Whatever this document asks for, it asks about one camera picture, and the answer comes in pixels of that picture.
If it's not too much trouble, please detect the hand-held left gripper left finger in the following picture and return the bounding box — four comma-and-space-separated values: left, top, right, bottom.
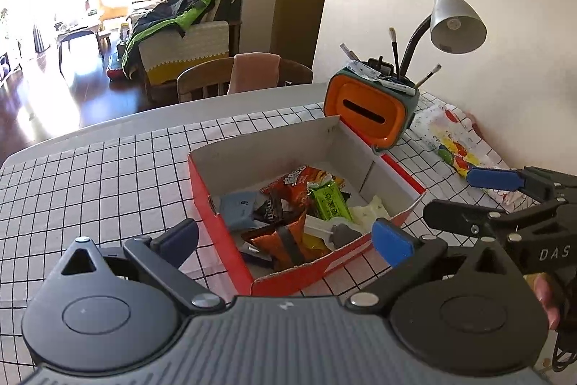
61, 219, 224, 314

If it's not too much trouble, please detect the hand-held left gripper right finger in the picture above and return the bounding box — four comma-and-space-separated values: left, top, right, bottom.
343, 219, 519, 315

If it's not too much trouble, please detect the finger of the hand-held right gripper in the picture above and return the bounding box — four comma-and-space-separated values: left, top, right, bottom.
466, 166, 577, 202
424, 198, 572, 243

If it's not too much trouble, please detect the pale yellow snack packet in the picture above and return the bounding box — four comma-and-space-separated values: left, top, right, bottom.
349, 196, 391, 228

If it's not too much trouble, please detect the white snack packet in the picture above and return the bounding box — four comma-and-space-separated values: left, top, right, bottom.
303, 214, 362, 251

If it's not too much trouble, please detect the blue grey snack packet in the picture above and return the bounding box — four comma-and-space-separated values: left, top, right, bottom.
219, 191, 259, 231

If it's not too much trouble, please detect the green snack packet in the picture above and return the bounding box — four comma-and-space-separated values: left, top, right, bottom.
307, 180, 354, 223

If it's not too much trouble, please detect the bright yellow snack packet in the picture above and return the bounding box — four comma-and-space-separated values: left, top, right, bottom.
301, 232, 333, 263

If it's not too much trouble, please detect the red cardboard box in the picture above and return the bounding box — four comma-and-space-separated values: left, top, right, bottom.
187, 115, 427, 296

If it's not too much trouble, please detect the orange brown snack packet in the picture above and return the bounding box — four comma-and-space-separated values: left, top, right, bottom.
249, 216, 312, 273

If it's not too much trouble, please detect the red orange snack packet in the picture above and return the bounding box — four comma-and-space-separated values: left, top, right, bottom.
260, 165, 336, 210

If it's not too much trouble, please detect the person's right hand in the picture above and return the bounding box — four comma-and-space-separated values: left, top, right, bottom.
533, 274, 562, 325

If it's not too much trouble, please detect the colourful printed plastic bag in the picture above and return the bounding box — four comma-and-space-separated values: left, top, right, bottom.
412, 103, 528, 210

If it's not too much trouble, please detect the white checked tablecloth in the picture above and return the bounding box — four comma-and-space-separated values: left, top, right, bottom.
0, 93, 542, 309

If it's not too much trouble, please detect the short paintbrush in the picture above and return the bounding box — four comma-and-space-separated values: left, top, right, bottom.
414, 64, 442, 89

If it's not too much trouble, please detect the black clip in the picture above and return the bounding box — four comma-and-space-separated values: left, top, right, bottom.
367, 57, 394, 78

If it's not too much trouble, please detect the orange green desk organizer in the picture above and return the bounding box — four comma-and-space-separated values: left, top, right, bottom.
325, 61, 420, 153

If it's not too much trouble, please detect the grey gooseneck desk lamp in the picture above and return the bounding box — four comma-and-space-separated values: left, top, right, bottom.
399, 0, 488, 79

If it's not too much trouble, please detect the long paintbrush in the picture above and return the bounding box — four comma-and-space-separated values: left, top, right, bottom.
389, 28, 403, 76

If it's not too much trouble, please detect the wooden chair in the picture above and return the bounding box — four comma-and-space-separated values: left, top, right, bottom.
177, 55, 314, 102

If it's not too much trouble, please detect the red floor toy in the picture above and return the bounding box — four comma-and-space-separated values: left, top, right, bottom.
106, 51, 124, 81

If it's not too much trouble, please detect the pink towel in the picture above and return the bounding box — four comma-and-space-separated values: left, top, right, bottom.
226, 52, 281, 95

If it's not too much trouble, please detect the cream yellow sofa cover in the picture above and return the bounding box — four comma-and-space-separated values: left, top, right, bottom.
137, 21, 230, 87

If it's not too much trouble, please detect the dark coffee table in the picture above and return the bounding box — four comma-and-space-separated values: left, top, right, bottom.
54, 17, 102, 72

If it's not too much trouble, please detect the green black jacket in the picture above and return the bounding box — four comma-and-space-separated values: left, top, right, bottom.
122, 0, 226, 80

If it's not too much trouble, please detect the brown wooden door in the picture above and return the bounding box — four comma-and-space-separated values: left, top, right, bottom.
270, 0, 341, 86

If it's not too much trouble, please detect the green house plant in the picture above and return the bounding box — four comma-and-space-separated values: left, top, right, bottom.
0, 0, 14, 38

